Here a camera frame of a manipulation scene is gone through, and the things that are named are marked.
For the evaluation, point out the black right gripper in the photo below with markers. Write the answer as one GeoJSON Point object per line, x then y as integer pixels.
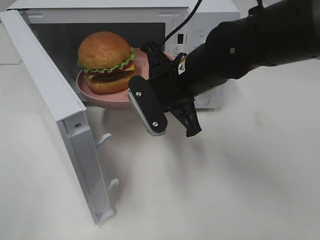
{"type": "Point", "coordinates": [168, 96]}

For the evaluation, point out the white round door button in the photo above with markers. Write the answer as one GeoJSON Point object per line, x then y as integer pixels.
{"type": "Point", "coordinates": [203, 99]}

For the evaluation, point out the burger with lettuce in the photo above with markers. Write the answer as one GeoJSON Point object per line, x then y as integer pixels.
{"type": "Point", "coordinates": [107, 61]}

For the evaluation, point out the white microwave door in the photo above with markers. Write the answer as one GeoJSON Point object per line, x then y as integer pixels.
{"type": "Point", "coordinates": [61, 103]}

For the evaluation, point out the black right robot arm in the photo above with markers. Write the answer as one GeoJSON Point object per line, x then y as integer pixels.
{"type": "Point", "coordinates": [285, 32]}

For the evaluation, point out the white warning label sticker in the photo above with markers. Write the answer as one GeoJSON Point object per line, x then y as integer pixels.
{"type": "Point", "coordinates": [175, 49]}

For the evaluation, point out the white microwave oven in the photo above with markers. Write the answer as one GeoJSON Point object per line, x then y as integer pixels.
{"type": "Point", "coordinates": [61, 25]}

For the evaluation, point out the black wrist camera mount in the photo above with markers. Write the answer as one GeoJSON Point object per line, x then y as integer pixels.
{"type": "Point", "coordinates": [158, 61]}

